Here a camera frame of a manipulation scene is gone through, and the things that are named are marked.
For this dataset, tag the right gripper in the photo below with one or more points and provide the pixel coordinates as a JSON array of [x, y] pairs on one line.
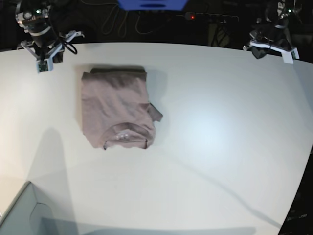
[[45, 41]]

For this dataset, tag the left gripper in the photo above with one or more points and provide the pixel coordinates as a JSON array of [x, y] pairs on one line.
[[273, 35]]

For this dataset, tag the pink t-shirt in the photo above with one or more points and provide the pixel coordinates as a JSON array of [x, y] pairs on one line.
[[116, 109]]

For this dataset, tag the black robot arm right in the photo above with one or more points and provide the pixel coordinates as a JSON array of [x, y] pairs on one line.
[[34, 16]]

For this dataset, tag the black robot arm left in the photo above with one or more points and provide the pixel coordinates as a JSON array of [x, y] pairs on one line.
[[279, 12]]

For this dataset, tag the black power strip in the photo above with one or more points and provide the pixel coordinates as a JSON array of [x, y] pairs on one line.
[[212, 18]]

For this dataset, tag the blue box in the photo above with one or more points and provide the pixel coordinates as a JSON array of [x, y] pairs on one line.
[[138, 5]]

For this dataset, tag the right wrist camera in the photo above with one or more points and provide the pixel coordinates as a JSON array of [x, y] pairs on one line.
[[47, 64]]

